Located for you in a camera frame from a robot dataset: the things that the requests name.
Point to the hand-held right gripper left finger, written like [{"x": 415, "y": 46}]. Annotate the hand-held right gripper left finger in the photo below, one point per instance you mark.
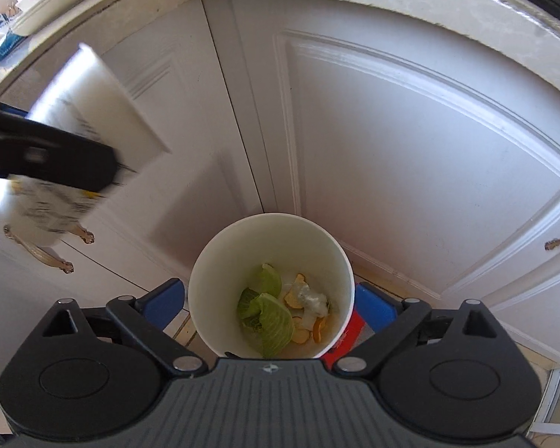
[{"x": 162, "y": 303}]

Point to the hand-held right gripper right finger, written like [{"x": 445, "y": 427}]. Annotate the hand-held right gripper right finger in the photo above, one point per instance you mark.
[{"x": 378, "y": 310}]

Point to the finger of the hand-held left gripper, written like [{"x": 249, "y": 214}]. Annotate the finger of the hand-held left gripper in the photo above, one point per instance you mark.
[{"x": 51, "y": 154}]

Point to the bright orange peel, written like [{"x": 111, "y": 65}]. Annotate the bright orange peel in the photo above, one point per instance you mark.
[{"x": 319, "y": 329}]

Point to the clear plastic wrap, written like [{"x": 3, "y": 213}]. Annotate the clear plastic wrap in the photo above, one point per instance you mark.
[{"x": 313, "y": 299}]

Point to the printed white paper cup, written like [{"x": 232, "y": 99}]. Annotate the printed white paper cup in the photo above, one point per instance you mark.
[{"x": 98, "y": 98}]

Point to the bumpy green napa cabbage piece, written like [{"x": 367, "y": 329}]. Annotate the bumpy green napa cabbage piece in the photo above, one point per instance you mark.
[
  {"x": 247, "y": 308},
  {"x": 271, "y": 280}
]

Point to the large pale orange peel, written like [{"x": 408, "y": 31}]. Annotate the large pale orange peel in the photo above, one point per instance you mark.
[{"x": 291, "y": 301}]

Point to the green cabbage leaf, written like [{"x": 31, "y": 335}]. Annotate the green cabbage leaf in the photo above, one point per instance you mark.
[{"x": 275, "y": 326}]

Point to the white trash bin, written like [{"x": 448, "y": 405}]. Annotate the white trash bin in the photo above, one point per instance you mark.
[{"x": 270, "y": 238}]

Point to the white and blue salt bag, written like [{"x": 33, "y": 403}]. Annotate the white and blue salt bag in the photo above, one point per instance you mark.
[{"x": 2, "y": 42}]

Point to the large white cabinet door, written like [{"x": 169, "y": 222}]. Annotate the large white cabinet door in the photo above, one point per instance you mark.
[{"x": 401, "y": 149}]

